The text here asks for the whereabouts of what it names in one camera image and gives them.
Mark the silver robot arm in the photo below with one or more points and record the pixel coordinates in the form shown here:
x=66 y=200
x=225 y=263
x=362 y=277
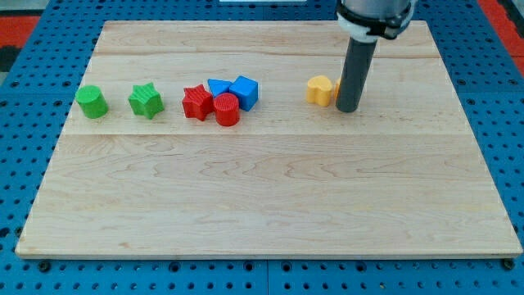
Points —
x=367 y=21

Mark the red star block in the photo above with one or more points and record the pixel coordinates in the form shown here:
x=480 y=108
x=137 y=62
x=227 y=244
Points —
x=197 y=102

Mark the yellow heart block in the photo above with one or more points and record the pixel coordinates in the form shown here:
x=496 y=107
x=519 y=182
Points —
x=319 y=90

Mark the green star block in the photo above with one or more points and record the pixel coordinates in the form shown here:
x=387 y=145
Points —
x=146 y=101

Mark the red cylinder block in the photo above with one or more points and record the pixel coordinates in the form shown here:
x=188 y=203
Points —
x=227 y=111

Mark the blue cube block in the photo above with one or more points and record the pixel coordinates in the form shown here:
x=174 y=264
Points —
x=246 y=90

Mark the blue triangle block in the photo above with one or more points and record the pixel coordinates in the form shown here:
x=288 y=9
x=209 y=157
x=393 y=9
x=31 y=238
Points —
x=218 y=86

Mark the light wooden board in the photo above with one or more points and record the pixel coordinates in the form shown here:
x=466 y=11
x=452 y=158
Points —
x=400 y=178

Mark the yellow block behind rod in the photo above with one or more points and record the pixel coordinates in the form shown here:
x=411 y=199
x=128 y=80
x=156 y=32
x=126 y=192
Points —
x=336 y=89

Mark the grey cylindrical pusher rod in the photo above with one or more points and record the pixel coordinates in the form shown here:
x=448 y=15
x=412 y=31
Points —
x=354 y=74

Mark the green cylinder block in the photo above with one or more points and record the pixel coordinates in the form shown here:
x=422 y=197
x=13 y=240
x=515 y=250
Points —
x=91 y=101

